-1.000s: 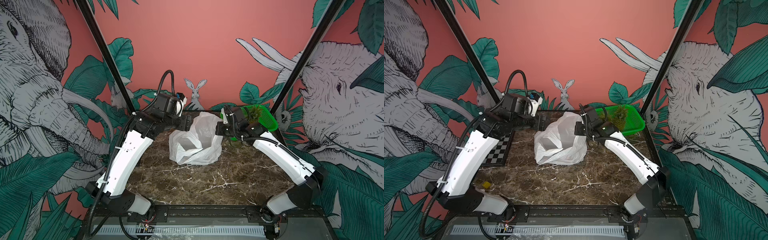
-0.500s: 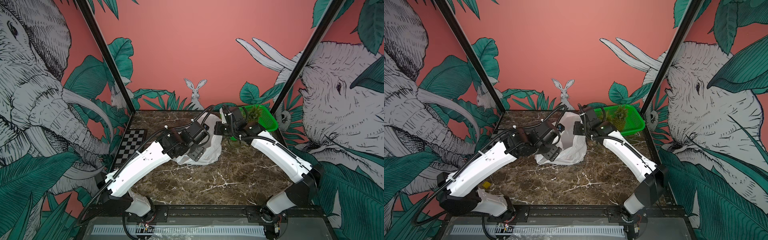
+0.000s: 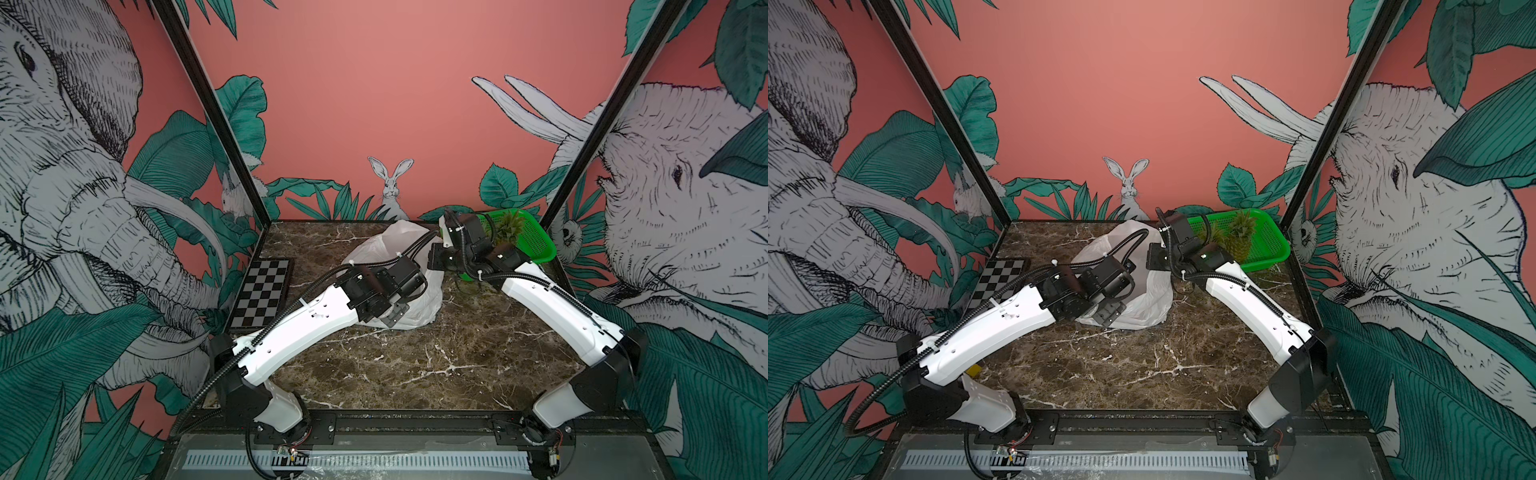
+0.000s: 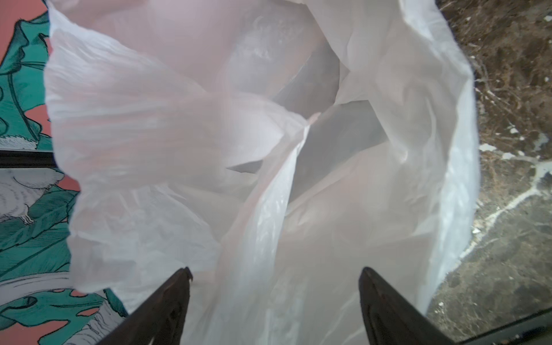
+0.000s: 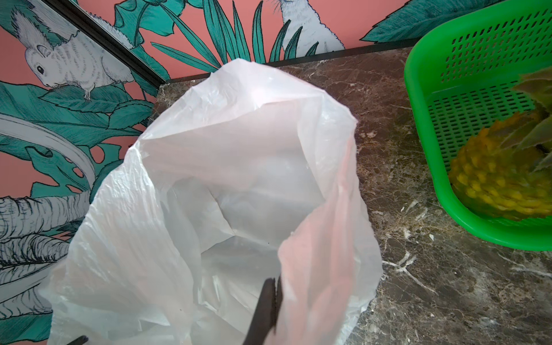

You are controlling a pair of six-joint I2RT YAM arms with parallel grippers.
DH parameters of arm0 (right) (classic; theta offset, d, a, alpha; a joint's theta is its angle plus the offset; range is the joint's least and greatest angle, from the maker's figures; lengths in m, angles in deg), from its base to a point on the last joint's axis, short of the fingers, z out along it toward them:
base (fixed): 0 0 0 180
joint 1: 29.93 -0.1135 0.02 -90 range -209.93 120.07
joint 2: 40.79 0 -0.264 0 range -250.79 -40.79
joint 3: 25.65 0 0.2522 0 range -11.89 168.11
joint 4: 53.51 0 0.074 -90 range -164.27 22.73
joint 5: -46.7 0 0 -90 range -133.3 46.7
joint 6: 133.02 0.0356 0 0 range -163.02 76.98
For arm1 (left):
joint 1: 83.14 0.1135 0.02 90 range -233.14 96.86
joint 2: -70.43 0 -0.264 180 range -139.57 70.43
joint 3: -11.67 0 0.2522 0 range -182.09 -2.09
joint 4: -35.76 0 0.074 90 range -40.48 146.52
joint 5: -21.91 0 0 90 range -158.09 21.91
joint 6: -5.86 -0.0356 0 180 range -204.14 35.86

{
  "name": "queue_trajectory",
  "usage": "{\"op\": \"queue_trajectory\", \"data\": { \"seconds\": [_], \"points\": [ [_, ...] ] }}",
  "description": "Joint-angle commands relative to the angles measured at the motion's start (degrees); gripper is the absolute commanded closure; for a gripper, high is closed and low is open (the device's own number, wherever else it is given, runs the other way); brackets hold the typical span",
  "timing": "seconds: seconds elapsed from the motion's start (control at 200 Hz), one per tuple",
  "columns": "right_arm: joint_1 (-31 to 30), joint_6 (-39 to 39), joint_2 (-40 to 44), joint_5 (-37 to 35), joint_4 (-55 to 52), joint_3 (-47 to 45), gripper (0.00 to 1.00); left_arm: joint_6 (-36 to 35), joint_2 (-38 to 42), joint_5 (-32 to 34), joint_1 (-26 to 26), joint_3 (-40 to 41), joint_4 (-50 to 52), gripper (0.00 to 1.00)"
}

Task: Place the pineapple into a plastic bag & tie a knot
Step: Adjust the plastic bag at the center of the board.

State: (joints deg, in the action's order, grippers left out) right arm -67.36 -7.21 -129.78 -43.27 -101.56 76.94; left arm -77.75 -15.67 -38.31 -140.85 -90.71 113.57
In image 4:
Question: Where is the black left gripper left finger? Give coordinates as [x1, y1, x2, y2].
[99, 267, 193, 345]

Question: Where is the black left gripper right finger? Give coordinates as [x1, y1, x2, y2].
[359, 267, 454, 345]

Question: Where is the white plastic bag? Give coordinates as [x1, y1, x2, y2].
[45, 1, 479, 344]

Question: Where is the black left frame post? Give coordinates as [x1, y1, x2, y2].
[0, 149, 58, 169]

